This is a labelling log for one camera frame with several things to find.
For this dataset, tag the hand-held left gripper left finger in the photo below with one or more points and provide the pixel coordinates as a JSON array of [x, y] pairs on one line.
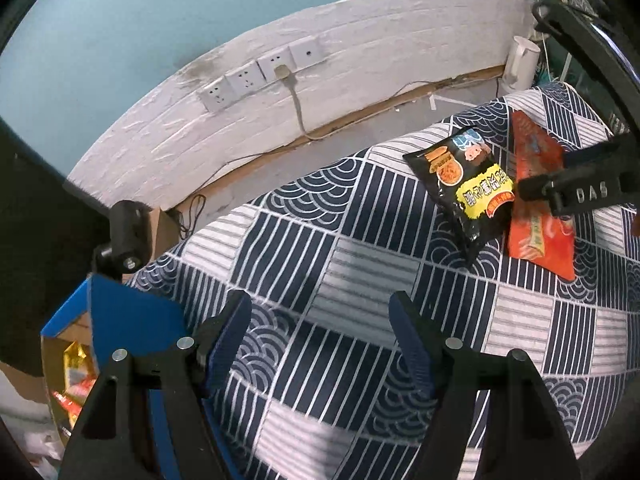
[[232, 335]]

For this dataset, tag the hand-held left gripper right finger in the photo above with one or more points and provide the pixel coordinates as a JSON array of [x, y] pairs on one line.
[[407, 340]]

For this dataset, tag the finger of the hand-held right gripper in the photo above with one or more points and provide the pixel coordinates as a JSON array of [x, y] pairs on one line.
[[575, 194], [590, 152]]

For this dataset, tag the orange-red snack packet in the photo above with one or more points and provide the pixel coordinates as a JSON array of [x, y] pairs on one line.
[[540, 245]]

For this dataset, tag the blue cardboard box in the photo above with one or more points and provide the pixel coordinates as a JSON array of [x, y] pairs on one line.
[[135, 315]]

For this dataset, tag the black snack packet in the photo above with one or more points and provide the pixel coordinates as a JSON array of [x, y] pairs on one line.
[[460, 180]]

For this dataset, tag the navy white patterned blanket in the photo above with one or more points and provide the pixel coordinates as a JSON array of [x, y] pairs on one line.
[[350, 270]]

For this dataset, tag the white cylindrical device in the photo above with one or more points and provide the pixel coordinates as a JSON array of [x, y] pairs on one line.
[[522, 60]]

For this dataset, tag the brown cardboard piece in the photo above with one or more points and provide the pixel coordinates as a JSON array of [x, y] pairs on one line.
[[162, 232]]

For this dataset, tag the yellow snack packet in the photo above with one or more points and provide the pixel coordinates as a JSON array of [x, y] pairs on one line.
[[75, 357]]

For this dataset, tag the orange snack packet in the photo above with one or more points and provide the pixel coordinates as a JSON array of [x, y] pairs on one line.
[[82, 391]]

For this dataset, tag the white plastic strip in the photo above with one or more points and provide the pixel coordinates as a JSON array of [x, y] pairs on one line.
[[435, 102]]

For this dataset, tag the brown cardboard baseboard strip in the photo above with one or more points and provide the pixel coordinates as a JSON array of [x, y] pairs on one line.
[[370, 110]]

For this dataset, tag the crumpled white plastic bag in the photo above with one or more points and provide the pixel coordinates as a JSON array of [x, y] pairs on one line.
[[30, 445]]

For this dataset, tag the black metal frame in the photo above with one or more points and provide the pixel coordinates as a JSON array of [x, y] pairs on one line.
[[590, 55]]

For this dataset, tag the white wall socket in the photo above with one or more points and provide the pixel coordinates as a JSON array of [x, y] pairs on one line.
[[272, 66], [306, 52], [245, 82], [217, 95]]

